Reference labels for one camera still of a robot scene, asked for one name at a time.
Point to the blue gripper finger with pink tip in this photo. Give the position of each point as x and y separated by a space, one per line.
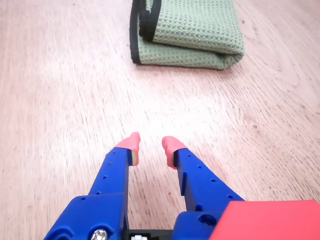
200 180
112 175

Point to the green waffle cloth black trim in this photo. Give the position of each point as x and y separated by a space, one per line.
195 27

